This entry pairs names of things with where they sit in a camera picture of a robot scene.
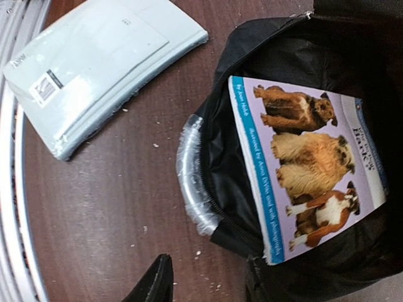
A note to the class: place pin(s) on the black student bag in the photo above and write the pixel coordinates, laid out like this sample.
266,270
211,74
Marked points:
346,47

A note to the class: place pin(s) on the dog picture book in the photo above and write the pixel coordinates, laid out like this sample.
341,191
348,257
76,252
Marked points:
312,164

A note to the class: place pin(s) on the grey notebook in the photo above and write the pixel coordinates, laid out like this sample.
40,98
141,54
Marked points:
78,72

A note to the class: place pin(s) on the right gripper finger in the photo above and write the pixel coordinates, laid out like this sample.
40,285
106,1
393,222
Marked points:
156,285

